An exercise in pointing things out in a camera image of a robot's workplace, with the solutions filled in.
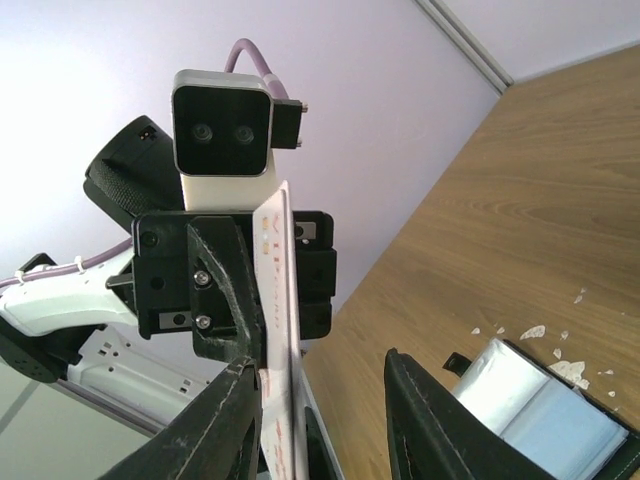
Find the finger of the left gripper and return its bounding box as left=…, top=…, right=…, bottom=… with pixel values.
left=298, top=349, right=344, bottom=480

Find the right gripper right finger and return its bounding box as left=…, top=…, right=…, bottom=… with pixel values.
left=384, top=348, right=552, bottom=480

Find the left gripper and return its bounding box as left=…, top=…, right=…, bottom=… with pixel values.
left=106, top=211, right=336, bottom=368

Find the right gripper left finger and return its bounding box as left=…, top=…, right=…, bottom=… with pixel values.
left=102, top=357, right=262, bottom=480

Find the red white cards stack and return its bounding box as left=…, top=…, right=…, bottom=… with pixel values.
left=252, top=181, right=309, bottom=479

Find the black leather card holder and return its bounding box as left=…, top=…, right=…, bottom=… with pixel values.
left=443, top=338, right=639, bottom=479

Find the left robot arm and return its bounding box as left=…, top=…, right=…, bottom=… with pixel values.
left=1, top=116, right=342, bottom=479

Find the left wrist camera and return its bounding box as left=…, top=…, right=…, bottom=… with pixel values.
left=171, top=69, right=308, bottom=212

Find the right frame post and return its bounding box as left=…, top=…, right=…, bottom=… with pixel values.
left=414, top=0, right=514, bottom=95

